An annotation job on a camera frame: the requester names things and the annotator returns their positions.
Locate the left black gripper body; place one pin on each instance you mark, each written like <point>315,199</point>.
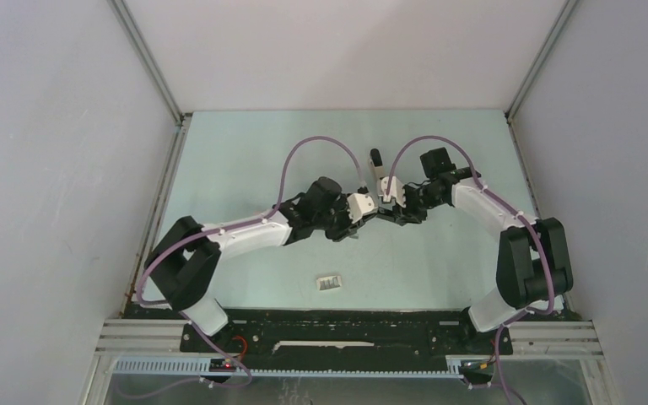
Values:
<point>334,220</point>

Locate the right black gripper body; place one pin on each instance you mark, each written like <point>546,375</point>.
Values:
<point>418,202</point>

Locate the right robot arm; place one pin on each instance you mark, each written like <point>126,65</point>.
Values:
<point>533,263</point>

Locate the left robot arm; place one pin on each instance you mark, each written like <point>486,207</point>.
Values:
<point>183,264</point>

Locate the beige and black stapler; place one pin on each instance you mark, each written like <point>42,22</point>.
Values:
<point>375,163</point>

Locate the open staple tray box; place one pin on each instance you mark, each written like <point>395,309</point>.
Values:
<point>329,282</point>

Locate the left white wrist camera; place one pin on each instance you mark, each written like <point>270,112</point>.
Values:
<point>360,205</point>

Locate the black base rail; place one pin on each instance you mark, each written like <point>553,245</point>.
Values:
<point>355,340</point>

